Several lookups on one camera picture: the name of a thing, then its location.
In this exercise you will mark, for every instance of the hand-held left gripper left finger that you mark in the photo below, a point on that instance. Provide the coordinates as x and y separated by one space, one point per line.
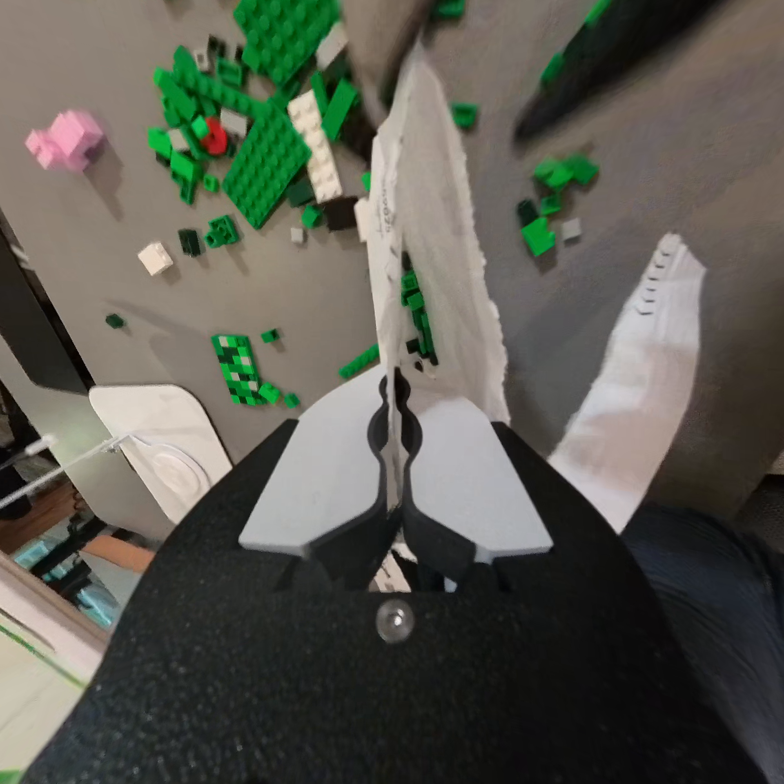
312 478

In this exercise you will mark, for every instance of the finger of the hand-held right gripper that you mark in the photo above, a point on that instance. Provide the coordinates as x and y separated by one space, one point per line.
386 55

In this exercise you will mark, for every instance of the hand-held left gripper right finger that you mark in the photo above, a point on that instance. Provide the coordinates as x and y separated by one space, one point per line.
478 484

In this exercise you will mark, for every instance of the white printed paper bag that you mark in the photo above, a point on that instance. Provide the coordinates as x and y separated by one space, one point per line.
429 214

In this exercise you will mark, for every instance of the grey desk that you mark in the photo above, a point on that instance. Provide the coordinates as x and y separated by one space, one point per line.
73 245

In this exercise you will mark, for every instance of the large green studded plate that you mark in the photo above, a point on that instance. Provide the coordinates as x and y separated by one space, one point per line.
266 174
285 37

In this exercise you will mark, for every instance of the long white plate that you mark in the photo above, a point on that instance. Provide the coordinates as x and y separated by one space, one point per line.
315 147

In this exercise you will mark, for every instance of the long narrow green plate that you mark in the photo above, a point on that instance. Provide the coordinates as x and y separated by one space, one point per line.
358 362

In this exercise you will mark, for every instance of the green mosaic plate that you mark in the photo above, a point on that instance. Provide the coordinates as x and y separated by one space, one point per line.
236 367

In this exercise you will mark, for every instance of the small black plate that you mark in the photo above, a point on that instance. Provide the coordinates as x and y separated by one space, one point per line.
340 213

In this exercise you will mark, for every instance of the curved row of green bricks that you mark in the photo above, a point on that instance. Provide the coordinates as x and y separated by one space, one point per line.
539 236

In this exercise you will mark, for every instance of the red round piece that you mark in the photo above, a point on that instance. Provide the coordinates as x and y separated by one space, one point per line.
215 139

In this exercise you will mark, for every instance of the pile of green bricks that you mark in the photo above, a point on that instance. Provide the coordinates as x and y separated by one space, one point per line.
177 92

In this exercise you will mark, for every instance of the tiny dark green brick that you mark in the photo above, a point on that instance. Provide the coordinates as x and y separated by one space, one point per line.
114 321

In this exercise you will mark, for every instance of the person's blue ribbed sweater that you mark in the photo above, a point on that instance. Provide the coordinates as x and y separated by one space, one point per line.
704 612

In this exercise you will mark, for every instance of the white square brick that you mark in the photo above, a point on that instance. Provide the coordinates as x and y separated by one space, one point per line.
155 258

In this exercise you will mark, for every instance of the pink brick pig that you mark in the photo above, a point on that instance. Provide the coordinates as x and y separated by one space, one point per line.
64 141

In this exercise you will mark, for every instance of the green printed instruction booklet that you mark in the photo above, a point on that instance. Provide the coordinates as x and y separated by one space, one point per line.
30 704

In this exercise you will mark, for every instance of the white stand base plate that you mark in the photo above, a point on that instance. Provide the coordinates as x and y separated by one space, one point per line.
165 441

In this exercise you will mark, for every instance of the green bracket brick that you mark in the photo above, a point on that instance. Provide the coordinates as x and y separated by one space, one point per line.
222 231

